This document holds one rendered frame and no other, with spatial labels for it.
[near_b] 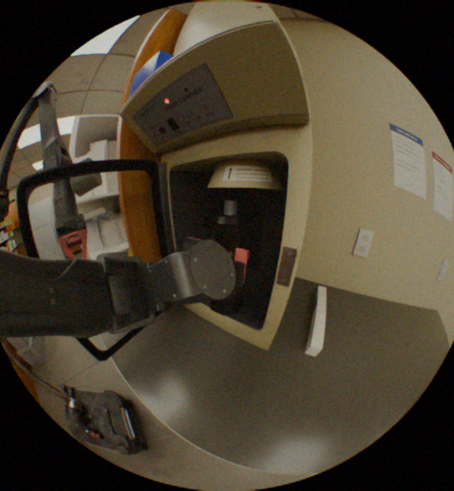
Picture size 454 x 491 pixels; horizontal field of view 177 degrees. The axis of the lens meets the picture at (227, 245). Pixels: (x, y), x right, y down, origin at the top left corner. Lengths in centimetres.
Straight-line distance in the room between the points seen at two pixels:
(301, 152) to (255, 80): 11
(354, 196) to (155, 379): 85
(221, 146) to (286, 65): 16
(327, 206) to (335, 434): 72
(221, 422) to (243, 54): 55
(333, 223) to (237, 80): 58
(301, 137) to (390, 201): 56
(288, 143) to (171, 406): 51
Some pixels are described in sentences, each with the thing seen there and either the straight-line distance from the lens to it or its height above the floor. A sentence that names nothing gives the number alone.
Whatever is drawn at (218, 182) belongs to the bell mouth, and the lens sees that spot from 27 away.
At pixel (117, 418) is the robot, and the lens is 128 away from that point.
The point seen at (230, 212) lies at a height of 127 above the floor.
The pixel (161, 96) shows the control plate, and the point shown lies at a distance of 27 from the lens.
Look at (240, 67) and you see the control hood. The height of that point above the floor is 146.
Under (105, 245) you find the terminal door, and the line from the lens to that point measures 31.
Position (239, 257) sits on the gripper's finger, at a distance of 24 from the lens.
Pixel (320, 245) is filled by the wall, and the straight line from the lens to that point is 67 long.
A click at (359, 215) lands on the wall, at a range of 67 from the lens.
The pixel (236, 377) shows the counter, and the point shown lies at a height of 94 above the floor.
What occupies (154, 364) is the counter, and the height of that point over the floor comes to 94.
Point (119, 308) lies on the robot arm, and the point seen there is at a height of 122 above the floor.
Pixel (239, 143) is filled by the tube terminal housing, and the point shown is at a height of 139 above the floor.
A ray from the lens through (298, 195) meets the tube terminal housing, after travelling 20.
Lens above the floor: 132
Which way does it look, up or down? 23 degrees down
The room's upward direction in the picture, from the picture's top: straight up
